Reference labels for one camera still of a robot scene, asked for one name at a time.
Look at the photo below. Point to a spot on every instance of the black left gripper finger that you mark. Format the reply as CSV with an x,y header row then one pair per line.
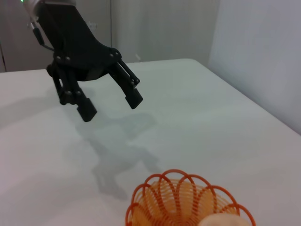
x,y
87,110
134,99

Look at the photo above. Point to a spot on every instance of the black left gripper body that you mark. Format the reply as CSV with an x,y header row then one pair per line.
x,y
70,44

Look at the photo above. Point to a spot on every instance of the round beige bun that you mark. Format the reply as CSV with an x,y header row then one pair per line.
x,y
223,221

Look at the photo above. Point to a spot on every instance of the white wall socket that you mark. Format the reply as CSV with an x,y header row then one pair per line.
x,y
92,24

